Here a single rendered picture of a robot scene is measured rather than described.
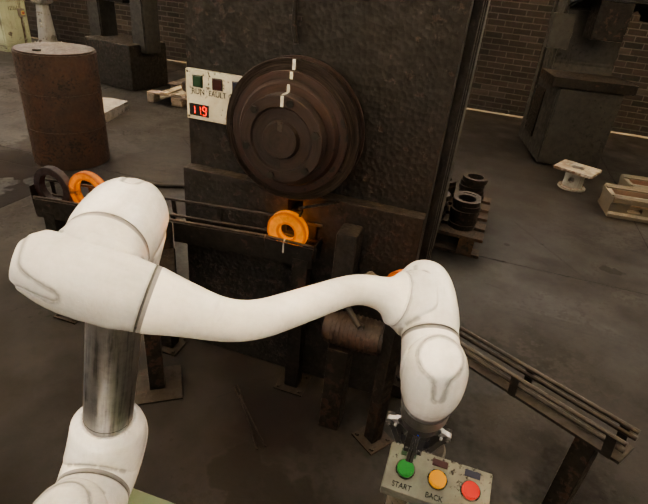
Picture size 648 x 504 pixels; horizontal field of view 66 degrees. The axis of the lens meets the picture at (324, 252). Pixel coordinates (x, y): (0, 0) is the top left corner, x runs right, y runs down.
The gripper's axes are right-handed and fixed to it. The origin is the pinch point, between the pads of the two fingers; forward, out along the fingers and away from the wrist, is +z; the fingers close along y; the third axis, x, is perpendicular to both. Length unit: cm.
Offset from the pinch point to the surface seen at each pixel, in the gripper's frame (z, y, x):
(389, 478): 12.6, 3.2, 3.2
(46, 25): 257, 723, -596
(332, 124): -19, 45, -83
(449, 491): 12.7, -10.4, 1.7
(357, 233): 19, 34, -75
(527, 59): 231, -43, -644
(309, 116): -23, 51, -79
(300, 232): 23, 55, -73
